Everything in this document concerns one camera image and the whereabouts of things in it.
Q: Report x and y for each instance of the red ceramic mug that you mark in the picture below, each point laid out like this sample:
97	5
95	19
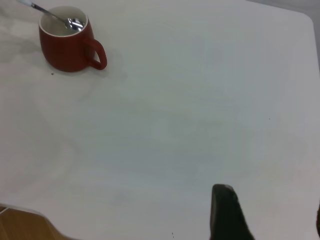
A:
62	52

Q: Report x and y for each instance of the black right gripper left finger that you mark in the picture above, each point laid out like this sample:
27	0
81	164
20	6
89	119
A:
225	217

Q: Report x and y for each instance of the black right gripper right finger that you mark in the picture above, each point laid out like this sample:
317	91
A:
318	225

